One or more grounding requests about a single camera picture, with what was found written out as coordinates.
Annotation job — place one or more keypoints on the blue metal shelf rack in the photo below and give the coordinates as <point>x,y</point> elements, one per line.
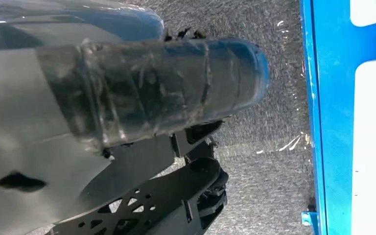
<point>337,97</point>

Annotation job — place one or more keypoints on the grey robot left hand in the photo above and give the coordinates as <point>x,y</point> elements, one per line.
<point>29,103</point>

